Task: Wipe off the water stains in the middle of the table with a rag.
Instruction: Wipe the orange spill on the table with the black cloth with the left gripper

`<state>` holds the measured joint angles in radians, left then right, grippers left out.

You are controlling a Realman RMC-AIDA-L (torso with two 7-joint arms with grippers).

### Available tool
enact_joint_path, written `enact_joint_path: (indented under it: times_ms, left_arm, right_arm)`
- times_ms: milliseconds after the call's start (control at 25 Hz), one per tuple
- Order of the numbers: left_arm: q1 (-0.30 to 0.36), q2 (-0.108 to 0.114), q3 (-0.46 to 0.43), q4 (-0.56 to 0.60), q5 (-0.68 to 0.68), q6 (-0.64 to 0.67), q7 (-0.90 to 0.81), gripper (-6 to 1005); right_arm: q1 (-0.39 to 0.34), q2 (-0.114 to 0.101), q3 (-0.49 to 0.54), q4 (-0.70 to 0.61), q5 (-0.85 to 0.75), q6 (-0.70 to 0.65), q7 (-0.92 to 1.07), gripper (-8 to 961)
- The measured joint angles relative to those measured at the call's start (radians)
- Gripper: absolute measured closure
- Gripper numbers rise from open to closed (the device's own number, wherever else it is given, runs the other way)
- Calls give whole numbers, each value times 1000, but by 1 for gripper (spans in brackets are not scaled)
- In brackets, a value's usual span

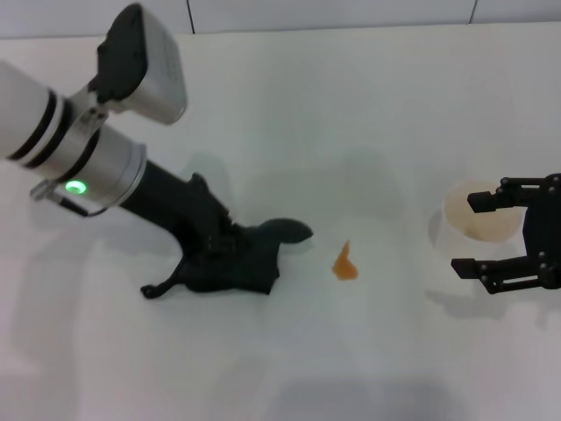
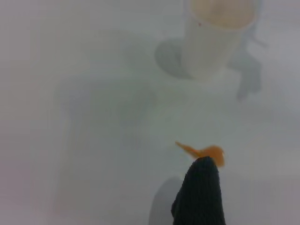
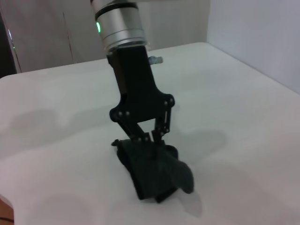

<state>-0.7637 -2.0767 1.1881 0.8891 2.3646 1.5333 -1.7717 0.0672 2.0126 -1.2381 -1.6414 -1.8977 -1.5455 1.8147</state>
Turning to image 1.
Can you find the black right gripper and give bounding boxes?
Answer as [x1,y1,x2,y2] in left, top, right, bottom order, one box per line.
[451,172,561,296]

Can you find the white paper cup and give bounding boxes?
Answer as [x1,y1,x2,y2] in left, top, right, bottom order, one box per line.
[431,179,528,268]

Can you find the orange liquid stain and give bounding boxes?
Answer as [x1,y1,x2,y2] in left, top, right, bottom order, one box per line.
[331,239,361,282]

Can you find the black wrist cable with connector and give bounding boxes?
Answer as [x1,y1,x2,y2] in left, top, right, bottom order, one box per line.
[29,179,109,217]

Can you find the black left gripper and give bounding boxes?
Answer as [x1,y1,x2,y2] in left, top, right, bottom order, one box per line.
[117,160,254,287]

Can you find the silver black wrist camera box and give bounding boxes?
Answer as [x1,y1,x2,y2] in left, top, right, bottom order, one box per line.
[89,3,188,126]

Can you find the dark blue rag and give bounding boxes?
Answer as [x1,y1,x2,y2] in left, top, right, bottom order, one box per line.
[139,217,315,300]

